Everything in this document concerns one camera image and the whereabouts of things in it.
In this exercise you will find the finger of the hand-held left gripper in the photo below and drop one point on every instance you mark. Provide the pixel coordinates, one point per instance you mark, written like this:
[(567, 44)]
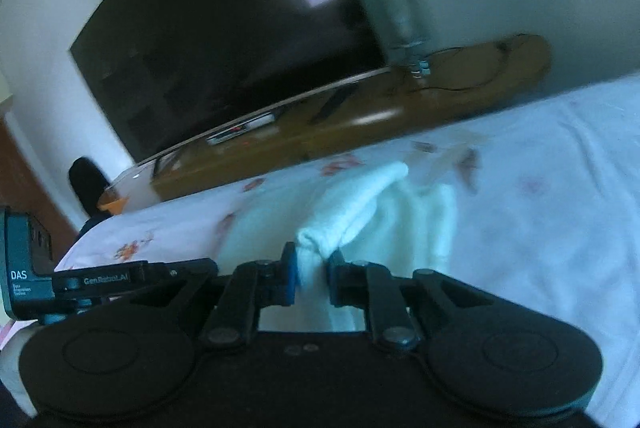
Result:
[(185, 273)]

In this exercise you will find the silver set-top box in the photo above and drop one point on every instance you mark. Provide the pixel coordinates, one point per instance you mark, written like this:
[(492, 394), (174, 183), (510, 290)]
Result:
[(240, 130)]

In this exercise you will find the black remote control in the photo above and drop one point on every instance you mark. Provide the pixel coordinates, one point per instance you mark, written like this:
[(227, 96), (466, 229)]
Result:
[(334, 103)]

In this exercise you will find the small white cloth garment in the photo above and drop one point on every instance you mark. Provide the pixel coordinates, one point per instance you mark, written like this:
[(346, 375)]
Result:
[(360, 203)]

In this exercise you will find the black flat television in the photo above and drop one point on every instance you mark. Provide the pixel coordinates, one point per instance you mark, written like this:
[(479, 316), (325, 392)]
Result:
[(225, 32)]

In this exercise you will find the black chair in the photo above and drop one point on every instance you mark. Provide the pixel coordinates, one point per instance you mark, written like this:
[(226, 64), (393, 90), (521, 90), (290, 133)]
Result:
[(87, 185)]

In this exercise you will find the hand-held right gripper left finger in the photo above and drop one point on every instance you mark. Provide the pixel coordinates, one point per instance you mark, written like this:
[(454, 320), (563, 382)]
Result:
[(291, 278)]

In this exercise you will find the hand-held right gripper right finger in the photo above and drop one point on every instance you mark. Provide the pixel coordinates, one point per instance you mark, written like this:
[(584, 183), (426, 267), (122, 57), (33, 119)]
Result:
[(334, 280)]

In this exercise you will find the white floral bedsheet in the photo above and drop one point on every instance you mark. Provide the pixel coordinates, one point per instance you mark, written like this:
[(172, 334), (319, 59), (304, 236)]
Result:
[(525, 208)]

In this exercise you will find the brown wooden TV cabinet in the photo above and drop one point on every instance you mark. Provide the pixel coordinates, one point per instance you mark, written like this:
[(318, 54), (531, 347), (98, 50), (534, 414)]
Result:
[(350, 127)]

